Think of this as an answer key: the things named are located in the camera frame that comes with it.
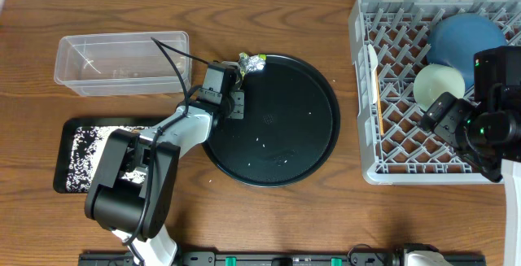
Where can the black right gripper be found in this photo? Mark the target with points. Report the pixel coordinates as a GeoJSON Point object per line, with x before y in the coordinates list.
{"type": "Point", "coordinates": [428, 117]}

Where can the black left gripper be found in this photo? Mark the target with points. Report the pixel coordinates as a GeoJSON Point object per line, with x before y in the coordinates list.
{"type": "Point", "coordinates": [235, 74]}

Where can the pale green bowl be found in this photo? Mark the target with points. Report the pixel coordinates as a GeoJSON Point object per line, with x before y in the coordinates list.
{"type": "Point", "coordinates": [435, 79]}

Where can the foil wrapper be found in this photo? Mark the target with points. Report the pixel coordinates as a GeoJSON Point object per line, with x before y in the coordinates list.
{"type": "Point", "coordinates": [248, 64]}

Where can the dark blue bowl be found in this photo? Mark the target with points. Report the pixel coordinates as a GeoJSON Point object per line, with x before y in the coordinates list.
{"type": "Point", "coordinates": [454, 42]}

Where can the wooden chopstick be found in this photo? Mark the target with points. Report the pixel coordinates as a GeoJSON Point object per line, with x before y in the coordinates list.
{"type": "Point", "coordinates": [380, 117]}

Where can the white plastic knife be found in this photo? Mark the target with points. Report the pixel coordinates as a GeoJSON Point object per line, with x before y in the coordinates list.
{"type": "Point", "coordinates": [373, 60]}

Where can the pile of rice grains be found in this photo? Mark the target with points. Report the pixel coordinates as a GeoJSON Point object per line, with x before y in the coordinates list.
{"type": "Point", "coordinates": [88, 143]}

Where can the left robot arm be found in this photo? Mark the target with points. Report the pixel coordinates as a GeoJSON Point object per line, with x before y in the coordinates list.
{"type": "Point", "coordinates": [132, 188]}

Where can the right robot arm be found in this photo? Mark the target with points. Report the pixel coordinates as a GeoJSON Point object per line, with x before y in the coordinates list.
{"type": "Point", "coordinates": [487, 136]}

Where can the grey plastic dishwasher rack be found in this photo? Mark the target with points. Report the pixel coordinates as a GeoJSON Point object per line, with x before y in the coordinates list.
{"type": "Point", "coordinates": [398, 30]}

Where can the round black tray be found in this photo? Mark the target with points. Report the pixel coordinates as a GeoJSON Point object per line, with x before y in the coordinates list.
{"type": "Point", "coordinates": [290, 126]}

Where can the clear plastic bin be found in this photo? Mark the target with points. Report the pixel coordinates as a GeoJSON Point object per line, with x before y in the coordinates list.
{"type": "Point", "coordinates": [123, 63]}

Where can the black rectangular tray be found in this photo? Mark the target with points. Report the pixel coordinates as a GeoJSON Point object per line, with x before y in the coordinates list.
{"type": "Point", "coordinates": [67, 134]}

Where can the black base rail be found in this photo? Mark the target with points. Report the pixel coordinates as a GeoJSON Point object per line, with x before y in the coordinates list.
{"type": "Point", "coordinates": [359, 255]}

